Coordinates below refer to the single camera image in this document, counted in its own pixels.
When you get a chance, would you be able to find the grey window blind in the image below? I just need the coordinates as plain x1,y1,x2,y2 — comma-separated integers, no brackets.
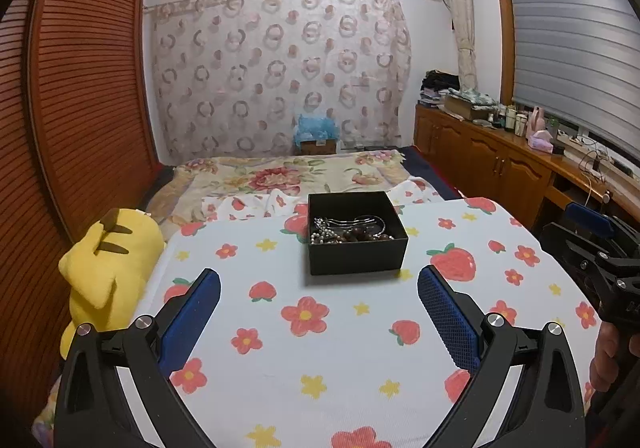
500,0,640,151

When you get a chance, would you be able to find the cluster of cosmetic bottles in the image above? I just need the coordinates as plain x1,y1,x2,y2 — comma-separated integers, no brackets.
487,103,531,136

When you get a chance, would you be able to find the stack of folded clothes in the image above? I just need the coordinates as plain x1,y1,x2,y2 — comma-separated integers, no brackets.
419,69,461,109

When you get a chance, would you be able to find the ring patterned sheer curtain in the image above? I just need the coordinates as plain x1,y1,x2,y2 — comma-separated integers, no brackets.
145,0,413,164

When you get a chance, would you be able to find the wooden window frame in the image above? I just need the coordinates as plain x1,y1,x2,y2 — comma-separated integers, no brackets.
490,0,640,169

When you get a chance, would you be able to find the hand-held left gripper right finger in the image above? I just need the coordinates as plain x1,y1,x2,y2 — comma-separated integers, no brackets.
417,264,587,448

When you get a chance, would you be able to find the flat cardboard box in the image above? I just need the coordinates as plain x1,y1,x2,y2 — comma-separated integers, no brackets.
444,95,483,121

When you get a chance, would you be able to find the dark blue bed sheet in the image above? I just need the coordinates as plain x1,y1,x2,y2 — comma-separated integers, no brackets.
400,145,463,201

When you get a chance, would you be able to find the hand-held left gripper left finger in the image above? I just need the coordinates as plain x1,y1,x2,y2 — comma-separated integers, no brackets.
54,268,222,448

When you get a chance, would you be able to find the white power strip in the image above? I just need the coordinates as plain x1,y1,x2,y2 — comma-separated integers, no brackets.
557,135,611,156

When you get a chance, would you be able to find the cream window curtain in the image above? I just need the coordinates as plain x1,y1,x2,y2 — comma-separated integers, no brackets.
440,0,478,89

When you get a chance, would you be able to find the person's right forearm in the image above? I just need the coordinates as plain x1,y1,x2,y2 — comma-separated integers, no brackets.
597,368,640,448

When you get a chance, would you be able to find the brown louvered wardrobe door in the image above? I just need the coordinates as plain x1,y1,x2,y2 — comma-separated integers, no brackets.
0,0,161,429

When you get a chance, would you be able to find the brown wooden bead bracelet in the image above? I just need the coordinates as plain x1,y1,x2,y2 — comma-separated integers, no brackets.
330,223,396,244

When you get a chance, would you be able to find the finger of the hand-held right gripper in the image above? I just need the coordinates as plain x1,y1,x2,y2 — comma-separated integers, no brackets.
541,222,640,325
565,201,640,270

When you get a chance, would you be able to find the small brown cardboard box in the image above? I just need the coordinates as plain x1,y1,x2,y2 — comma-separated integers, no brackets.
300,138,338,156

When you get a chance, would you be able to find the person's right hand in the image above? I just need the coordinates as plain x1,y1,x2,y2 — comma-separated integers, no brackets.
589,322,627,393

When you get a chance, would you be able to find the wooden cabinet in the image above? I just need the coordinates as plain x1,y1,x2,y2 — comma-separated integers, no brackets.
414,103,640,249

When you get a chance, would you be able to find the green patterned cloth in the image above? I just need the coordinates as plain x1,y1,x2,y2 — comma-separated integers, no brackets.
447,87,498,108

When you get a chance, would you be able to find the white pearl necklace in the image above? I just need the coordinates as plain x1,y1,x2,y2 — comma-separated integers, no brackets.
310,218,346,245

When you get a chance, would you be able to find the blue plush toy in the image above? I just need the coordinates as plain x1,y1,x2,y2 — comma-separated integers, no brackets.
292,113,341,144

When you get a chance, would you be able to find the black cardboard box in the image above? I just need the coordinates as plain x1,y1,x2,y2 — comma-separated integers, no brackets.
306,191,409,276

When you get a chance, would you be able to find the strawberry printed tablecloth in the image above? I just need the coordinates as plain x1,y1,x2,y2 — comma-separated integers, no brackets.
115,180,601,448

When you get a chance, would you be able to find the yellow plush toy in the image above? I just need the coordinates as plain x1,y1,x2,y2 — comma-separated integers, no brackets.
59,208,167,359

